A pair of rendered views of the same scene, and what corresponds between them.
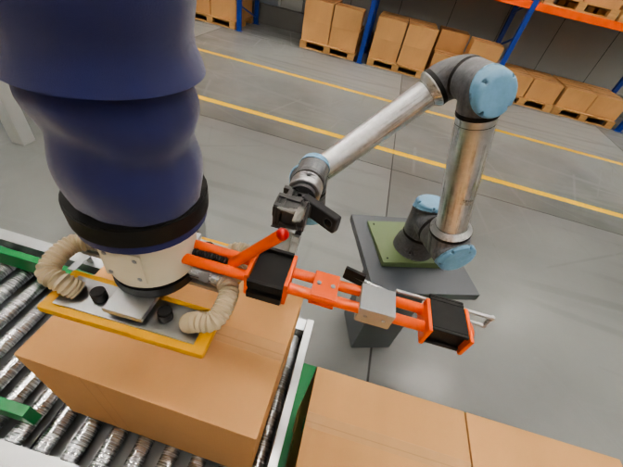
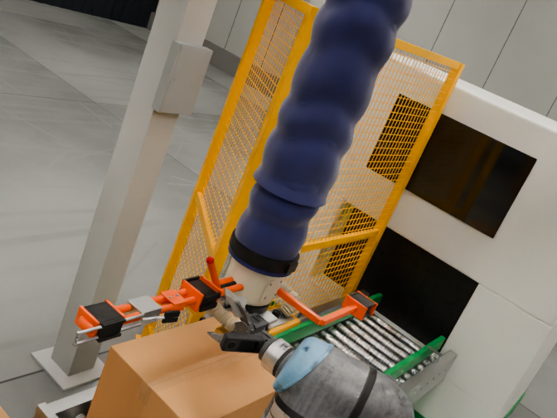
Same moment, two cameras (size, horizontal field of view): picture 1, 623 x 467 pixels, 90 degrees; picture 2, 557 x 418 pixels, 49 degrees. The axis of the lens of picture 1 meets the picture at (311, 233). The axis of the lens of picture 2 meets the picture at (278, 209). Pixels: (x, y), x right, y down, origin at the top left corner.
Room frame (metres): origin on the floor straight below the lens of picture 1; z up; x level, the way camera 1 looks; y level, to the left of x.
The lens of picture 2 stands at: (1.21, -1.28, 2.14)
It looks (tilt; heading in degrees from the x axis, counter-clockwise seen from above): 19 degrees down; 117
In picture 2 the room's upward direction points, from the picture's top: 23 degrees clockwise
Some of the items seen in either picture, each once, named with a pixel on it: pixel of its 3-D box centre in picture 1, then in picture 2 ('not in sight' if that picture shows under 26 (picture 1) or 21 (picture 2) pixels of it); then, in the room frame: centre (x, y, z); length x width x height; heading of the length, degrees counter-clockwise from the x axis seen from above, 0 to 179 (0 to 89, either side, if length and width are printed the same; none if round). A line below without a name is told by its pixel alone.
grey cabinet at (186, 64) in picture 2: not in sight; (182, 79); (-0.49, 0.74, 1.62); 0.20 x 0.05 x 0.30; 86
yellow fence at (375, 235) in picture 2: not in sight; (340, 230); (0.07, 1.74, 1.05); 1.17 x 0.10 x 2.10; 86
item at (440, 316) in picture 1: (443, 325); (99, 318); (0.37, -0.29, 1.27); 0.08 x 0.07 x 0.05; 87
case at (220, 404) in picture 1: (186, 354); (198, 405); (0.41, 0.29, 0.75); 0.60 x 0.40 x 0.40; 85
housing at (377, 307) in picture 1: (375, 306); (142, 310); (0.38, -0.16, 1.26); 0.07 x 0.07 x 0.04; 87
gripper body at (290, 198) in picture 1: (295, 207); (256, 337); (0.61, 0.06, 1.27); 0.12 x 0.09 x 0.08; 177
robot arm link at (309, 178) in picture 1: (305, 189); (277, 355); (0.69, 0.04, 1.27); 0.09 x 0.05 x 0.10; 87
